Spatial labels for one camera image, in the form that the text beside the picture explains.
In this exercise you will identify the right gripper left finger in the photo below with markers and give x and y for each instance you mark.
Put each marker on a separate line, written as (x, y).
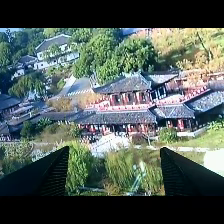
(46, 176)

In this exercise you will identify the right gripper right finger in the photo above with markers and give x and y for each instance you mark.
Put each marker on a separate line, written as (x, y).
(186, 176)

